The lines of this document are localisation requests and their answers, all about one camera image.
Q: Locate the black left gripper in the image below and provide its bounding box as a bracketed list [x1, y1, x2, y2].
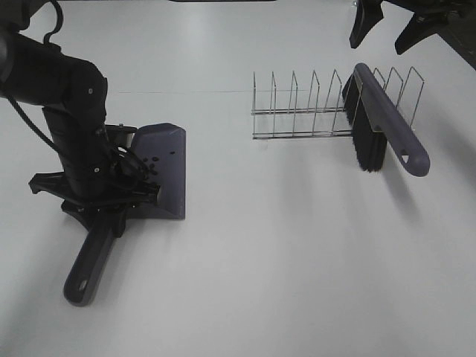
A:
[29, 122, 159, 238]

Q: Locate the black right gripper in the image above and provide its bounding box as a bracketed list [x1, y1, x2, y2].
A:
[350, 0, 475, 55]

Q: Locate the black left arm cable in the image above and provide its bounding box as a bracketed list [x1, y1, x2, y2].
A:
[0, 0, 161, 209]

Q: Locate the pile of coffee beans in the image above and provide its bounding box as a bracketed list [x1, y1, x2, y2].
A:
[142, 150, 176, 176]

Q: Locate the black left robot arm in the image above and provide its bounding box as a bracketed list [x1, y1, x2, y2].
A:
[1, 1, 159, 237]

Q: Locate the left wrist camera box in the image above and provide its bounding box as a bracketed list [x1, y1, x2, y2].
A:
[106, 124, 138, 148]

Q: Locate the purple plastic dustpan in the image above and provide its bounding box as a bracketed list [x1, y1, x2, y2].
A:
[63, 123, 186, 306]

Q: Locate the metal wire dish rack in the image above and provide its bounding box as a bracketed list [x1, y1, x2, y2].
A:
[251, 66, 425, 140]

